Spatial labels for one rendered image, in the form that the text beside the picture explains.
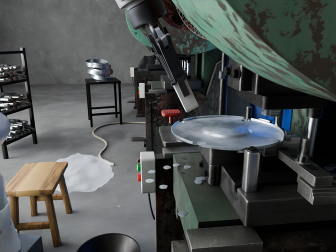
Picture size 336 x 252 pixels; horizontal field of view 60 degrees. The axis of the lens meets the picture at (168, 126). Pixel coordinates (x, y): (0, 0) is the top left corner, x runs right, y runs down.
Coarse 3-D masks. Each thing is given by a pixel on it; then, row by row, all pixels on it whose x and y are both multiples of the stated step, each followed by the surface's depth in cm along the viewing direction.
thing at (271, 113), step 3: (261, 111) 78; (264, 111) 76; (267, 111) 76; (270, 111) 75; (273, 111) 75; (276, 111) 75; (279, 111) 75; (264, 114) 76; (267, 114) 76; (270, 114) 75; (273, 114) 75; (276, 114) 75
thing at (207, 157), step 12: (168, 132) 76; (168, 144) 69; (180, 144) 69; (192, 144) 70; (204, 156) 79; (216, 156) 73; (228, 156) 74; (204, 168) 80; (216, 168) 74; (216, 180) 75
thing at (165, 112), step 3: (162, 111) 107; (165, 111) 107; (168, 111) 107; (171, 111) 107; (174, 111) 107; (177, 111) 107; (162, 114) 106; (165, 114) 105; (168, 114) 105; (171, 114) 105; (174, 114) 105; (177, 114) 106; (180, 114) 107; (171, 117) 108; (171, 120) 108
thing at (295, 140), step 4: (276, 124) 83; (284, 132) 76; (284, 136) 73; (292, 136) 73; (296, 136) 73; (284, 140) 72; (292, 140) 72; (296, 140) 72; (276, 144) 72; (280, 144) 72; (284, 144) 72; (288, 144) 72; (292, 144) 72; (296, 144) 72; (264, 148) 72; (268, 148) 72; (272, 148) 72; (276, 148) 72; (280, 148) 72; (284, 148) 72; (288, 148) 72; (292, 148) 73; (296, 148) 73; (260, 152) 74; (264, 152) 72; (268, 152) 72; (272, 152) 72; (276, 152) 72
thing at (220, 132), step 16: (176, 128) 79; (192, 128) 79; (208, 128) 77; (224, 128) 77; (240, 128) 77; (256, 128) 79; (272, 128) 79; (208, 144) 67; (224, 144) 67; (240, 144) 67; (256, 144) 67; (272, 144) 66
